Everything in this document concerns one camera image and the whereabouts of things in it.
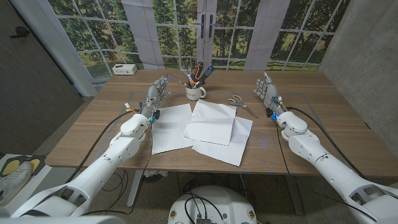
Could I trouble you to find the white power strip box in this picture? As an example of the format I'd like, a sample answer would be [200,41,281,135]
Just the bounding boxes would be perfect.
[111,63,138,76]

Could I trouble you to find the white table leg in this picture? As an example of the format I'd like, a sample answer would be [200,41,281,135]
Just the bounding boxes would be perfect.
[126,169,144,208]

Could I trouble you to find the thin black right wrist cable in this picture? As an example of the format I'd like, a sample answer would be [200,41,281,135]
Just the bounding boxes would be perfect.
[274,120,292,177]

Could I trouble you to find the large white paper sheet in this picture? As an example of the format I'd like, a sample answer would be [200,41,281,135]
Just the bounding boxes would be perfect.
[192,116,254,167]

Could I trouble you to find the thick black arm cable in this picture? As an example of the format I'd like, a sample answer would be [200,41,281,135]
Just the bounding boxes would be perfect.
[63,108,141,184]
[285,106,368,180]

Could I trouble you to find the printed window forest backdrop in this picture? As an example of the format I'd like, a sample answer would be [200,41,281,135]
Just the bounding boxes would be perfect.
[46,0,352,78]

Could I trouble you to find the black door handle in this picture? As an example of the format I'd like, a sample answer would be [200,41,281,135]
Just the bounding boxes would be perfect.
[9,26,31,39]

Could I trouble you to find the clear amber handled screwdriver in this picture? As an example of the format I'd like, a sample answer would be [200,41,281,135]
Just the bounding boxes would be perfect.
[167,73,189,86]

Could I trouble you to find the white shoe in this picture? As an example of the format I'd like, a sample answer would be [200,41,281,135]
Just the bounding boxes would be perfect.
[0,161,33,207]

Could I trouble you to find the grey table leg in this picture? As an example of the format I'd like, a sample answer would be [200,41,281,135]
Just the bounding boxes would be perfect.
[284,174,305,216]

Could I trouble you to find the creased white paper sheet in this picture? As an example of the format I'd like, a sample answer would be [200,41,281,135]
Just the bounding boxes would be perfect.
[183,99,238,146]

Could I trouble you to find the yellow and black foot pad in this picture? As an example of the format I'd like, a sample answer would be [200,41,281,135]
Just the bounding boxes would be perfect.
[21,154,47,175]
[0,155,25,177]

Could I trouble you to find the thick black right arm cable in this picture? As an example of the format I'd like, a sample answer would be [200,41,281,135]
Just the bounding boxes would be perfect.
[285,106,368,180]

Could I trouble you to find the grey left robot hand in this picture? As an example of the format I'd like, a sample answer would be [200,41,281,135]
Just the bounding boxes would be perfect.
[140,76,172,119]

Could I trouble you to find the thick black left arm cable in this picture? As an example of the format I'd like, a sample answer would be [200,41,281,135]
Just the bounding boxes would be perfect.
[63,108,141,184]

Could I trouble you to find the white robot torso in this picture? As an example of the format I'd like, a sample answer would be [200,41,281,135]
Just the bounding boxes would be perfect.
[167,185,258,224]

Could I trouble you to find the white mug with tools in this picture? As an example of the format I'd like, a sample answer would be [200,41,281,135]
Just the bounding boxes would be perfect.
[190,61,205,85]

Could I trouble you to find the silver metal wrench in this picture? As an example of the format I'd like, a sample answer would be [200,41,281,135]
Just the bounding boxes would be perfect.
[180,66,193,83]

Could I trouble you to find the thin black left wrist cable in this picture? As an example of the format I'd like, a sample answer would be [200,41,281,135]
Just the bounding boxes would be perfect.
[141,121,154,175]

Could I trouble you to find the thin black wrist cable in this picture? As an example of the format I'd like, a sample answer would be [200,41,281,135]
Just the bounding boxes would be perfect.
[141,121,154,175]
[274,120,292,177]

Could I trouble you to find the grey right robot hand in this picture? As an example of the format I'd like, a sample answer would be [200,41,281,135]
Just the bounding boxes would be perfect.
[253,71,287,117]

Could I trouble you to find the yellow handled scissors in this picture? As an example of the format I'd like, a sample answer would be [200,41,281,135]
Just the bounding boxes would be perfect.
[227,94,259,119]

